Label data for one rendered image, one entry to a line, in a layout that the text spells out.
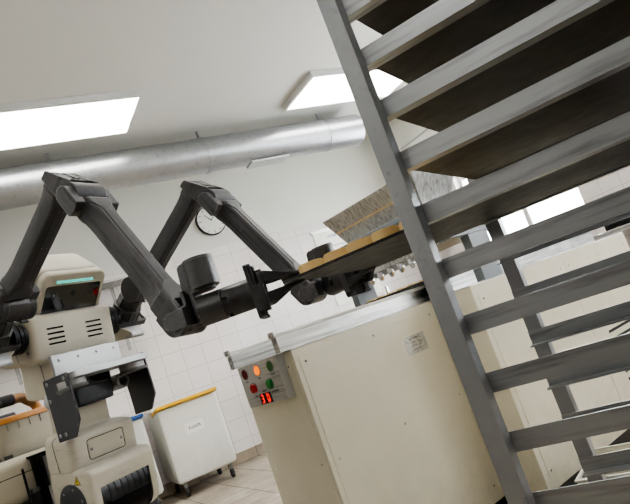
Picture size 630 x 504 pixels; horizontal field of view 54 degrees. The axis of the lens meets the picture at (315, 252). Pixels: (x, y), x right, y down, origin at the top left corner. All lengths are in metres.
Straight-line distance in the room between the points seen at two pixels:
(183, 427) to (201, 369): 0.92
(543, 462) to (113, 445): 1.42
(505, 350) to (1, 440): 1.64
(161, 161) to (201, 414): 2.17
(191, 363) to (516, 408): 4.32
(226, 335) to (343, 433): 4.42
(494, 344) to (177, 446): 3.64
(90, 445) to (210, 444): 3.77
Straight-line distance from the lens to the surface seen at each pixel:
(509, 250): 0.94
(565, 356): 0.95
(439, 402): 2.32
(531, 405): 2.40
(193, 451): 5.51
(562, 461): 2.49
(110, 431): 1.85
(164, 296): 1.21
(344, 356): 2.06
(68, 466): 1.79
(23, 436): 2.07
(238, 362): 2.19
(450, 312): 0.94
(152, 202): 6.52
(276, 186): 7.01
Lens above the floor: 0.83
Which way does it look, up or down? 8 degrees up
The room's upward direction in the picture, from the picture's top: 20 degrees counter-clockwise
